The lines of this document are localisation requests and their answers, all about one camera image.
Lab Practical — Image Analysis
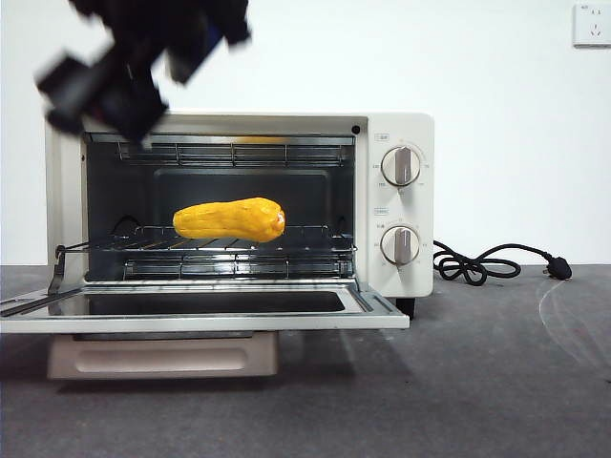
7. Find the yellow corn cob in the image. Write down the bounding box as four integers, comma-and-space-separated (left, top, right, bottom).
172, 197, 286, 239

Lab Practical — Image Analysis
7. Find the cream Toshiba toaster oven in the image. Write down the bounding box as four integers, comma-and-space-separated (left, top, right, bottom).
44, 112, 435, 321

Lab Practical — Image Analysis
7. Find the glass oven door with handle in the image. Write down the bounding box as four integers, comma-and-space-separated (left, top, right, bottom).
0, 279, 411, 381

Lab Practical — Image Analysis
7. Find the cream round oven knob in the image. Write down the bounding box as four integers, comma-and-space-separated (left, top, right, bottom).
383, 145, 424, 188
381, 225, 421, 266

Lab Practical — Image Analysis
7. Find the metal wire oven rack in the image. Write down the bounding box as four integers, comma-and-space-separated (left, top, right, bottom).
56, 223, 358, 253

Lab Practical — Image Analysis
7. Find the black power cable with plug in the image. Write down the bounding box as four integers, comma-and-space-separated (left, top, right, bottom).
432, 239, 573, 282

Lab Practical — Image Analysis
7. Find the white wall socket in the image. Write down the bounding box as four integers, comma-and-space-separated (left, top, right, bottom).
572, 3, 611, 49

